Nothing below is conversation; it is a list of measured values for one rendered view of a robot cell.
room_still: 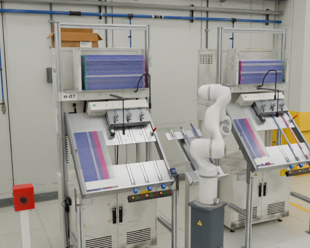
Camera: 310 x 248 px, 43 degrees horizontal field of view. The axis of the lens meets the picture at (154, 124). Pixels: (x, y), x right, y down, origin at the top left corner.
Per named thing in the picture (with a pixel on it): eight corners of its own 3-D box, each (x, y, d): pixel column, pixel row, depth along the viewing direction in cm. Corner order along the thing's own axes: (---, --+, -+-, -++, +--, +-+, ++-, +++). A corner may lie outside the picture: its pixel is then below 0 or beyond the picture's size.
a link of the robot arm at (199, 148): (216, 178, 245) (216, 141, 241) (187, 176, 251) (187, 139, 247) (219, 173, 257) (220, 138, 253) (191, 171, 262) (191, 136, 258)
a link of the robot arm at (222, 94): (201, 159, 255) (226, 161, 250) (198, 154, 244) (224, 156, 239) (209, 90, 271) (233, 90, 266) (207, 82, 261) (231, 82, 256)
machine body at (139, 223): (157, 251, 335) (156, 181, 325) (76, 269, 307) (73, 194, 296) (130, 223, 393) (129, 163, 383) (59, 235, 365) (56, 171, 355)
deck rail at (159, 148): (172, 185, 299) (174, 181, 294) (169, 185, 298) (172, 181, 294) (145, 112, 337) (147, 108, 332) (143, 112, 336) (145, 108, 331)
